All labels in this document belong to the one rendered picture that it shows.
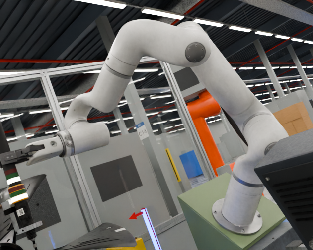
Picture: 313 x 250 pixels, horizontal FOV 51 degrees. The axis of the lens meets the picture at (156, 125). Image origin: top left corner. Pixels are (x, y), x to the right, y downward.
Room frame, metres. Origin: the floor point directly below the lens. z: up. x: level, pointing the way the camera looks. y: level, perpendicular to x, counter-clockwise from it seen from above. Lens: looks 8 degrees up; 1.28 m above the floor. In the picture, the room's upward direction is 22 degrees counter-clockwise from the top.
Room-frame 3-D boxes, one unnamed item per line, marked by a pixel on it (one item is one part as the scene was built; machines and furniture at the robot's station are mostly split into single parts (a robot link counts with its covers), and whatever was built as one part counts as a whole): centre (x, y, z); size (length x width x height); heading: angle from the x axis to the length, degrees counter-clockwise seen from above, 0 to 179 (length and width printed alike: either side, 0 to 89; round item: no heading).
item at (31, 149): (0.92, 0.35, 1.47); 0.08 x 0.06 x 0.01; 4
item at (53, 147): (0.97, 0.34, 1.47); 0.11 x 0.10 x 0.07; 125
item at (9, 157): (0.89, 0.40, 1.48); 0.07 x 0.03 x 0.03; 125
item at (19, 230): (0.91, 0.44, 1.32); 0.09 x 0.07 x 0.10; 70
